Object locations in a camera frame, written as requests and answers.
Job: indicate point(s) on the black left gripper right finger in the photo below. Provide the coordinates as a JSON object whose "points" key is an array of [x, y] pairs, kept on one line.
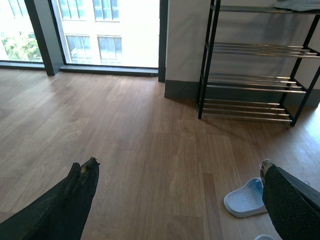
{"points": [[292, 205]]}

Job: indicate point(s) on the black metal shoe rack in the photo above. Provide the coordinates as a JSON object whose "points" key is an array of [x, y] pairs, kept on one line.
{"points": [[294, 95]]}

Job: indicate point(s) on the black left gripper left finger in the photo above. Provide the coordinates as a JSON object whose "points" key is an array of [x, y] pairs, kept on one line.
{"points": [[61, 212]]}

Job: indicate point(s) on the dark window frame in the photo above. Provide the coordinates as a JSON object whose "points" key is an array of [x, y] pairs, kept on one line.
{"points": [[45, 27]]}

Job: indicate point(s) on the white blue slide sandal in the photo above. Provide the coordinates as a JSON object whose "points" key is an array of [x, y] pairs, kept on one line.
{"points": [[247, 200]]}

